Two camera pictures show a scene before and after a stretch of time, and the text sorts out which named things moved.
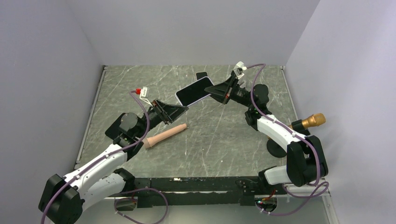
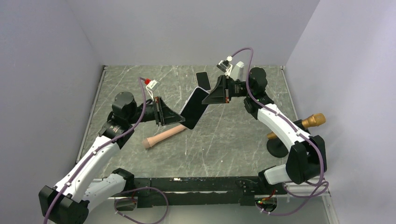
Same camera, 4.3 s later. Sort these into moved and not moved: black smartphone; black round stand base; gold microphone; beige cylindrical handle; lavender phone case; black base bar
Moved: lavender phone case; black smartphone
Not moved: black round stand base; black base bar; beige cylindrical handle; gold microphone
